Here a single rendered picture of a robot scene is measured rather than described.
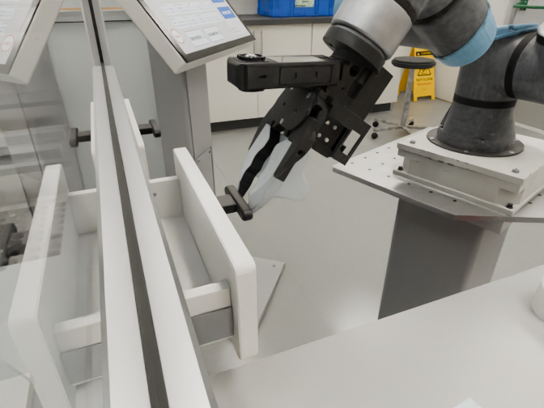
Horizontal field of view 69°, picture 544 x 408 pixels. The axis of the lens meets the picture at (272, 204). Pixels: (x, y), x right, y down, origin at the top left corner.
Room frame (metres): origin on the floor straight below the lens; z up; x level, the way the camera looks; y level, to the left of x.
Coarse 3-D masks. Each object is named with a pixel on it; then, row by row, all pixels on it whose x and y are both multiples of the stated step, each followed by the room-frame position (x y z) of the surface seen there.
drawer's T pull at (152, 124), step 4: (152, 120) 0.69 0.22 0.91; (144, 124) 0.67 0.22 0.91; (148, 124) 0.67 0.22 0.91; (152, 124) 0.67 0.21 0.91; (156, 124) 0.67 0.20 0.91; (140, 128) 0.65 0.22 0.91; (144, 128) 0.65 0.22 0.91; (148, 128) 0.65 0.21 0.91; (152, 128) 0.65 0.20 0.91; (156, 128) 0.65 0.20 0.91; (140, 132) 0.65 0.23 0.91; (144, 132) 0.65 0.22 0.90; (148, 132) 0.65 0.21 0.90; (152, 132) 0.65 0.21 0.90; (156, 132) 0.64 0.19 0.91; (160, 132) 0.64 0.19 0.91; (156, 136) 0.63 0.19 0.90; (160, 136) 0.64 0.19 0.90
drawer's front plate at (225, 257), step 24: (192, 168) 0.44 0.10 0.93; (192, 192) 0.40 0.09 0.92; (192, 216) 0.42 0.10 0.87; (216, 216) 0.33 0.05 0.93; (216, 240) 0.30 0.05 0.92; (240, 240) 0.28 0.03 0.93; (216, 264) 0.31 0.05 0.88; (240, 264) 0.25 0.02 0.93; (240, 288) 0.25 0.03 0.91; (240, 312) 0.25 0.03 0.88; (240, 336) 0.25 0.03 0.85
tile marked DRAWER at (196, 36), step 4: (184, 32) 1.10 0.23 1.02; (188, 32) 1.12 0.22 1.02; (192, 32) 1.14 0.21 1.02; (196, 32) 1.16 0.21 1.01; (200, 32) 1.18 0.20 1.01; (188, 36) 1.10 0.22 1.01; (192, 36) 1.12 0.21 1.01; (196, 36) 1.14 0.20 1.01; (200, 36) 1.16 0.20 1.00; (204, 36) 1.18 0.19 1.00; (192, 40) 1.11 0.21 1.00; (196, 40) 1.12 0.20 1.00; (200, 40) 1.14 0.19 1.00; (204, 40) 1.16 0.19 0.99; (208, 40) 1.18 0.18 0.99; (196, 44) 1.11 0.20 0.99; (200, 44) 1.13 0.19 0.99; (204, 44) 1.15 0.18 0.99
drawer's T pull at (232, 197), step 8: (232, 192) 0.41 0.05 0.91; (224, 200) 0.39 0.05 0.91; (232, 200) 0.39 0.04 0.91; (240, 200) 0.39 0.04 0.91; (224, 208) 0.38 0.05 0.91; (232, 208) 0.38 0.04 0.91; (240, 208) 0.37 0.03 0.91; (248, 208) 0.37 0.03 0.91; (240, 216) 0.37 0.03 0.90; (248, 216) 0.36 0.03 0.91
